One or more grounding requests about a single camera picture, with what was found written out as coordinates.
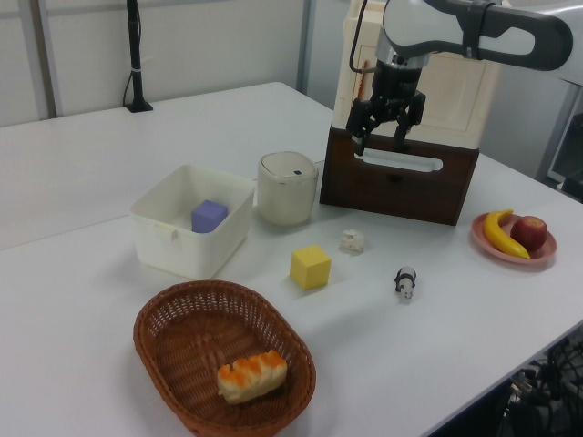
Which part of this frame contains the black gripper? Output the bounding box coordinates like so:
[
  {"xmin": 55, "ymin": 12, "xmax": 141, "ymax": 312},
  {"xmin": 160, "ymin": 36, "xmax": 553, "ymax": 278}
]
[{"xmin": 345, "ymin": 62, "xmax": 428, "ymax": 158}]

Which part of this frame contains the small cream trash can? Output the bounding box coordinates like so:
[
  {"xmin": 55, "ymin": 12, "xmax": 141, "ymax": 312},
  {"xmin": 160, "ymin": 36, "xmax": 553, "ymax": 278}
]
[{"xmin": 256, "ymin": 151, "xmax": 319, "ymax": 227}]

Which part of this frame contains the white open plastic bin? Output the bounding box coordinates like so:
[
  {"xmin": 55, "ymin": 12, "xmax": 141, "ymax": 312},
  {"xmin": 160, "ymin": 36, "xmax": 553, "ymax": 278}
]
[{"xmin": 129, "ymin": 164, "xmax": 256, "ymax": 281}]

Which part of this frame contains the cream plastic storage box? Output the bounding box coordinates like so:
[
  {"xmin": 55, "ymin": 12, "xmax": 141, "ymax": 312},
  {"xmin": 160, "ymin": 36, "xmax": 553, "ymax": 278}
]
[{"xmin": 334, "ymin": 0, "xmax": 502, "ymax": 151}]

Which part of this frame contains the dark brown wooden drawer box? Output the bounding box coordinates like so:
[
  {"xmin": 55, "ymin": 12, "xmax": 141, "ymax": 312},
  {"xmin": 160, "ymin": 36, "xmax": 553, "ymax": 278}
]
[{"xmin": 318, "ymin": 126, "xmax": 482, "ymax": 228}]

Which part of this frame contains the crumpled white paper ball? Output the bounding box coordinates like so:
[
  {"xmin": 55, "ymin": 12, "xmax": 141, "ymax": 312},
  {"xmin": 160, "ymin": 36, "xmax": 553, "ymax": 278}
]
[{"xmin": 339, "ymin": 229, "xmax": 367, "ymax": 254}]

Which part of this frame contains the yellow banana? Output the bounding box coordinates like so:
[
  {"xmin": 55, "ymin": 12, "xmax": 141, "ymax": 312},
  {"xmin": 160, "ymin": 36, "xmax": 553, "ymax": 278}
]
[{"xmin": 482, "ymin": 208, "xmax": 532, "ymax": 260}]

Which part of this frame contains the panda toy figure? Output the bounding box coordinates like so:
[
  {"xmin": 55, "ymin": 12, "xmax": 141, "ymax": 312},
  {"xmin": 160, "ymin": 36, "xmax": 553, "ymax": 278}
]
[{"xmin": 393, "ymin": 267, "xmax": 418, "ymax": 302}]

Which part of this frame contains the yellow cube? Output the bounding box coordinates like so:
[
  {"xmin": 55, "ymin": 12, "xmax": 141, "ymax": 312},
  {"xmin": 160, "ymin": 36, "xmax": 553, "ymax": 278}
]
[{"xmin": 290, "ymin": 244, "xmax": 332, "ymax": 290}]

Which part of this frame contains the red apple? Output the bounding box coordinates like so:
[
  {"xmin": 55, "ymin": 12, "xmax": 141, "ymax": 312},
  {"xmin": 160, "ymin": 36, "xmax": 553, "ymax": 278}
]
[{"xmin": 509, "ymin": 215, "xmax": 549, "ymax": 251}]

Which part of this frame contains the purple cube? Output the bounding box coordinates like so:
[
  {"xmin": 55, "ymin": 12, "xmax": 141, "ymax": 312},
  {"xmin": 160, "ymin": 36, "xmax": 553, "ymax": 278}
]
[{"xmin": 190, "ymin": 198, "xmax": 229, "ymax": 235}]

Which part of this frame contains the pink plate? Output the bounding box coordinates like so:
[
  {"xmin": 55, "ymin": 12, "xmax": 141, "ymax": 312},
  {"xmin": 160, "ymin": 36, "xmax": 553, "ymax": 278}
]
[{"xmin": 471, "ymin": 211, "xmax": 558, "ymax": 273}]

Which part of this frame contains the black pole stand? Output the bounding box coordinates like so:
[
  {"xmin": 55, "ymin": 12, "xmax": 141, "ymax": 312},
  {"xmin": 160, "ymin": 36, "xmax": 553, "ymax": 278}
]
[{"xmin": 123, "ymin": 0, "xmax": 154, "ymax": 114}]

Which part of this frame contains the brown wicker basket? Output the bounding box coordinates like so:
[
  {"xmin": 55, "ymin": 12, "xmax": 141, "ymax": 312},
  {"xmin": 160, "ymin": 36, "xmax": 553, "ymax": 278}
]
[{"xmin": 133, "ymin": 279, "xmax": 317, "ymax": 437}]

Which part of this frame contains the orange glazed bread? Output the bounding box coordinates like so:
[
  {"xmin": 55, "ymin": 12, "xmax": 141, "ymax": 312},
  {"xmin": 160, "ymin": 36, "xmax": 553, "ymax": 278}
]
[{"xmin": 216, "ymin": 349, "xmax": 289, "ymax": 405}]

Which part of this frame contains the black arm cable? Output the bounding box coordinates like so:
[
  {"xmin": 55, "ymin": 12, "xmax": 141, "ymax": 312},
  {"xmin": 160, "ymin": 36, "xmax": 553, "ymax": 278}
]
[{"xmin": 348, "ymin": 0, "xmax": 380, "ymax": 75}]

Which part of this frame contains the black cable bundle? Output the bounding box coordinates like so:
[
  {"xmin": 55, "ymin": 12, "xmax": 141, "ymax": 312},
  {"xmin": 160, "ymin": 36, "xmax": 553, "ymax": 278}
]
[{"xmin": 500, "ymin": 327, "xmax": 583, "ymax": 437}]

